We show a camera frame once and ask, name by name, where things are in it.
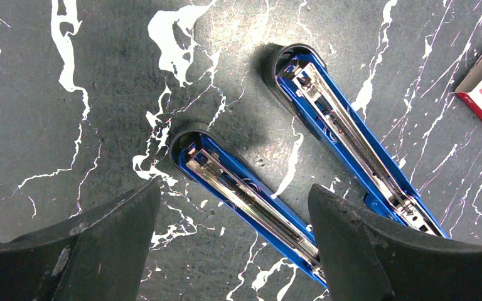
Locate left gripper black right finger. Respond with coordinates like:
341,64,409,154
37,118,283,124
308,184,482,300

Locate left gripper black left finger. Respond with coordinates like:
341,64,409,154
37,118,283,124
0,181,160,300

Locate blue stapler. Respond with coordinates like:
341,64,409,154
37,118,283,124
262,43,447,238
168,122,327,286

